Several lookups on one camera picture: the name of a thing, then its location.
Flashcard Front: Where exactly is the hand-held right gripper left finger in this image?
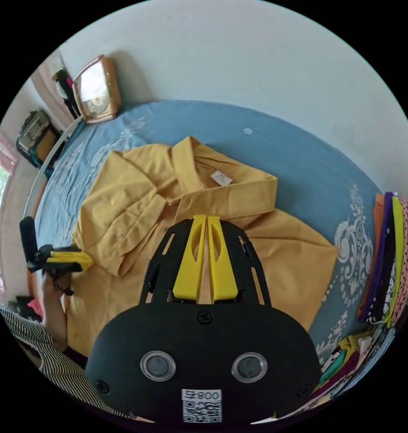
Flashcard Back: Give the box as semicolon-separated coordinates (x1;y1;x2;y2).
172;215;207;301

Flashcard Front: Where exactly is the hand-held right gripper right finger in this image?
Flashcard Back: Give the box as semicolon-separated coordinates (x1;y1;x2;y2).
207;215;239;304

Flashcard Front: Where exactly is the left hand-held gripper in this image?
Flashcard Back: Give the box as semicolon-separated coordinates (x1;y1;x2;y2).
26;244;95;296

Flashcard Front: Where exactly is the yellow short sleeve shirt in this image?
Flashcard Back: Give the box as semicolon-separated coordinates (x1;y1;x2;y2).
64;136;339;358

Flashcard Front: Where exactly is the person's left forearm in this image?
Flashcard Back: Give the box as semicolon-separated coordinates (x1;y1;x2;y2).
41;303;70;353

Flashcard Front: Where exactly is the person's left hand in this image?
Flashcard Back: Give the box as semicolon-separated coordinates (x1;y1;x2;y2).
41;270;73;309

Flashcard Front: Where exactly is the person's body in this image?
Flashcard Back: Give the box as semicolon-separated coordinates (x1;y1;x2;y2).
0;304;137;420

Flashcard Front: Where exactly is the pink curtain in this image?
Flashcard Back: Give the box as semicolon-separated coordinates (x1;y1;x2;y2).
0;131;19;174

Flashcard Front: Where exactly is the dark shelf with bags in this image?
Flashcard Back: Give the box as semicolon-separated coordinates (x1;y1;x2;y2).
15;109;63;170

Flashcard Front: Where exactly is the bed with blue printed sheet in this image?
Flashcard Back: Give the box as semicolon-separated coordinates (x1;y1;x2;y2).
22;99;399;370

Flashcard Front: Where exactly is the heap of loose clothes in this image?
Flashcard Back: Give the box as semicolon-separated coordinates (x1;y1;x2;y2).
278;324;398;420

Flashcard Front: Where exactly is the pile of folded clothes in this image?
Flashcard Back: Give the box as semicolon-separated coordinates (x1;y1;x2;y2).
356;191;408;329

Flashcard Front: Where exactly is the wooden framed pendulum clock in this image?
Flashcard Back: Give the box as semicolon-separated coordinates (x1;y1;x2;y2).
71;55;122;125

